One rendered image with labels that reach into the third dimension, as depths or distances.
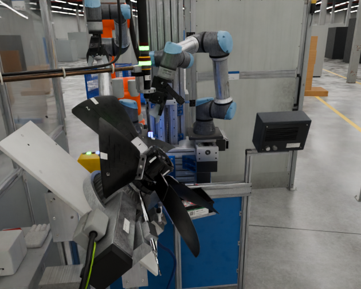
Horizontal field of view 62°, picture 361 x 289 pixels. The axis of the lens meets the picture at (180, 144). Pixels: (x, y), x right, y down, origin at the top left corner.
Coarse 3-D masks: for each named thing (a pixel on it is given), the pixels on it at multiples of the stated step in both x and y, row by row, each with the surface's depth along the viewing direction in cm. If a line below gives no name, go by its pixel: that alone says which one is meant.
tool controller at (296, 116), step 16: (272, 112) 161; (288, 112) 161; (304, 112) 161; (256, 128) 163; (272, 128) 155; (288, 128) 156; (304, 128) 157; (256, 144) 164; (272, 144) 161; (288, 144) 162; (304, 144) 163
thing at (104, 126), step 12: (108, 132) 86; (120, 132) 92; (108, 144) 85; (120, 144) 90; (132, 144) 97; (108, 156) 84; (120, 156) 89; (132, 156) 97; (108, 168) 83; (120, 168) 90; (132, 168) 97; (108, 180) 83; (120, 180) 90; (132, 180) 100; (108, 192) 82
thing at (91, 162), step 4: (80, 156) 156; (84, 156) 156; (88, 156) 156; (92, 156) 156; (96, 156) 156; (80, 160) 152; (84, 160) 153; (88, 160) 153; (92, 160) 153; (96, 160) 153; (80, 164) 153; (84, 164) 153; (88, 164) 153; (92, 164) 154; (96, 164) 154; (88, 168) 154; (92, 168) 154; (96, 168) 155
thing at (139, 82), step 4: (136, 68) 106; (140, 68) 107; (132, 72) 108; (136, 72) 107; (140, 72) 107; (136, 76) 107; (140, 76) 108; (136, 80) 110; (140, 80) 109; (136, 84) 110; (140, 84) 109; (136, 88) 111; (140, 88) 110; (152, 88) 113; (140, 92) 110; (144, 92) 110; (148, 92) 110; (152, 92) 111
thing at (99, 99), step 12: (96, 96) 118; (108, 96) 122; (72, 108) 108; (84, 108) 111; (96, 108) 114; (108, 108) 116; (120, 108) 120; (84, 120) 109; (96, 120) 111; (108, 120) 113; (120, 120) 116; (96, 132) 109; (132, 132) 115
